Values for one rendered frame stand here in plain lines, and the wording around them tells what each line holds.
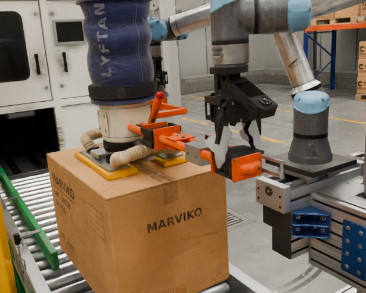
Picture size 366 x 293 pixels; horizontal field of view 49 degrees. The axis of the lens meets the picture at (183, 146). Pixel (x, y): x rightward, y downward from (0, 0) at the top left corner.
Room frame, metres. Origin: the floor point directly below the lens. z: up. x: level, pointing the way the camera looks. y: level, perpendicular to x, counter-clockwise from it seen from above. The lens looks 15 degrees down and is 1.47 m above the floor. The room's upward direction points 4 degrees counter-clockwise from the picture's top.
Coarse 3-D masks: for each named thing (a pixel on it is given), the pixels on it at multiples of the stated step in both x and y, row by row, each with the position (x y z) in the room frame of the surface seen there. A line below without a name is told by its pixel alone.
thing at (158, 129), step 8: (144, 128) 1.11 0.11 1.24; (152, 128) 1.14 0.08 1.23; (160, 128) 1.08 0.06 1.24; (168, 128) 1.09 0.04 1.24; (176, 128) 1.10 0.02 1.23; (144, 136) 1.13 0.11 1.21; (152, 136) 1.08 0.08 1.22; (168, 136) 1.09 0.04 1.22; (144, 144) 1.11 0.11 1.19; (152, 144) 1.07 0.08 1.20; (160, 144) 1.08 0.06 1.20
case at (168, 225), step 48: (96, 144) 1.59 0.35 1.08; (96, 192) 1.04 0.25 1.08; (144, 192) 1.04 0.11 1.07; (192, 192) 1.13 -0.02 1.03; (96, 240) 1.09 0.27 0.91; (144, 240) 1.04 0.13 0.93; (192, 240) 1.12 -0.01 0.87; (96, 288) 1.14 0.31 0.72; (144, 288) 1.03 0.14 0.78; (192, 288) 1.12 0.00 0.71
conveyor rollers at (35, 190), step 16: (32, 176) 2.90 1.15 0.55; (48, 176) 2.87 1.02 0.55; (0, 192) 2.61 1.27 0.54; (32, 192) 2.55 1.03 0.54; (48, 192) 2.52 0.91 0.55; (16, 208) 2.32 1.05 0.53; (32, 208) 2.28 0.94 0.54; (48, 208) 2.25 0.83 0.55; (16, 224) 2.06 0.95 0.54; (48, 224) 2.06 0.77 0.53; (32, 240) 1.85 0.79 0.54; (64, 256) 1.67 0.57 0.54; (48, 272) 1.54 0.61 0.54; (64, 272) 1.57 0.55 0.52; (64, 288) 1.41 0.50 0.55; (80, 288) 1.42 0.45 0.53; (224, 288) 1.35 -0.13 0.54
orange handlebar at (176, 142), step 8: (168, 104) 1.62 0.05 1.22; (160, 112) 1.45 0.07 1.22; (168, 112) 1.46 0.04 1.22; (176, 112) 1.48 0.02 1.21; (184, 112) 1.50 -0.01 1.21; (128, 128) 1.25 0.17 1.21; (136, 128) 1.21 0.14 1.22; (160, 136) 1.07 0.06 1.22; (176, 136) 1.04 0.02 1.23; (184, 136) 1.03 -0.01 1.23; (192, 136) 1.03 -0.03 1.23; (168, 144) 1.03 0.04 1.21; (176, 144) 0.99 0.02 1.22; (184, 144) 0.97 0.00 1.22; (200, 152) 0.90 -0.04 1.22; (208, 152) 0.88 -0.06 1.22; (208, 160) 0.87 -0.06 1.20; (256, 160) 0.79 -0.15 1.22; (240, 168) 0.77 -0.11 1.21; (248, 168) 0.77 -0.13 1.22; (256, 168) 0.77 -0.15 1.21
